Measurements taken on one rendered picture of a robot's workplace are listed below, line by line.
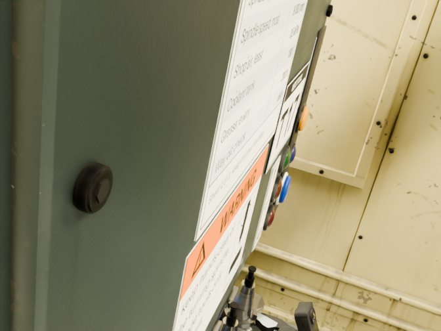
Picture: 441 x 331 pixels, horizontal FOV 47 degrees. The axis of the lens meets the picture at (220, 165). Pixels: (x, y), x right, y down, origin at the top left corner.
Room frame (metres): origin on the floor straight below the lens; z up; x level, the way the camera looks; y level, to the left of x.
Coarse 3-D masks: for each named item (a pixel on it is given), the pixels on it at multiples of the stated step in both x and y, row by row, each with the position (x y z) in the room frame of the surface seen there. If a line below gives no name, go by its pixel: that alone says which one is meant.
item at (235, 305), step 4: (232, 304) 0.65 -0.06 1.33; (236, 304) 0.65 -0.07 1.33; (232, 308) 0.64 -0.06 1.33; (236, 308) 0.64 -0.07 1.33; (228, 312) 0.66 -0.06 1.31; (232, 312) 0.65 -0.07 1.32; (228, 316) 0.65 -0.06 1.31; (232, 316) 0.65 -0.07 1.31; (236, 316) 0.65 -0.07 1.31; (228, 320) 0.64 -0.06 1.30; (232, 320) 0.64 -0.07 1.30; (232, 324) 0.64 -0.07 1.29
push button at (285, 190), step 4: (288, 176) 0.48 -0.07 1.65; (288, 180) 0.48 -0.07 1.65; (284, 184) 0.47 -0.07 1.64; (288, 184) 0.47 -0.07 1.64; (284, 188) 0.47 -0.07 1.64; (288, 188) 0.48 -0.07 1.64; (284, 192) 0.47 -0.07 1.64; (280, 196) 0.47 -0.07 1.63; (284, 196) 0.47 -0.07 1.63; (280, 200) 0.47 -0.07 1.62; (284, 200) 0.48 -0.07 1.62
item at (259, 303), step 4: (236, 288) 0.83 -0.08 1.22; (232, 292) 0.82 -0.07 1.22; (236, 292) 0.82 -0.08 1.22; (232, 296) 0.81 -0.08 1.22; (256, 296) 0.82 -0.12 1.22; (260, 296) 0.83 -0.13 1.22; (228, 300) 0.80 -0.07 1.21; (232, 300) 0.80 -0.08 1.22; (256, 300) 0.81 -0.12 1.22; (260, 300) 0.81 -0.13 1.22; (256, 304) 0.80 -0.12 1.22; (260, 304) 0.80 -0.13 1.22; (264, 304) 0.81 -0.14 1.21; (256, 308) 0.79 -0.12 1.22; (260, 308) 0.79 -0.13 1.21
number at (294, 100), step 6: (300, 90) 0.43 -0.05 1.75; (294, 96) 0.40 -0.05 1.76; (294, 102) 0.41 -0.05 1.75; (294, 108) 0.42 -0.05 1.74; (288, 114) 0.39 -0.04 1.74; (294, 114) 0.43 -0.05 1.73; (288, 120) 0.40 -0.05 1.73; (288, 126) 0.41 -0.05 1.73; (288, 132) 0.42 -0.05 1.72; (282, 138) 0.39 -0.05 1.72
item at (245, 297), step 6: (240, 288) 0.75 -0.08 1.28; (246, 288) 0.75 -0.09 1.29; (252, 288) 0.75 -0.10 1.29; (240, 294) 0.75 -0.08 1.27; (246, 294) 0.74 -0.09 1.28; (252, 294) 0.75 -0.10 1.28; (234, 300) 0.75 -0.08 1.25; (240, 300) 0.74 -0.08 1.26; (246, 300) 0.74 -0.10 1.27; (252, 300) 0.75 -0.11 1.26; (240, 306) 0.74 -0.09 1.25; (246, 306) 0.74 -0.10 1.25; (252, 306) 0.75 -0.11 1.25; (240, 312) 0.74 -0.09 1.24; (246, 312) 0.74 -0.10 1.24; (252, 312) 0.75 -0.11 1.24; (240, 318) 0.74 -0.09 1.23; (246, 318) 0.74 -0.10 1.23
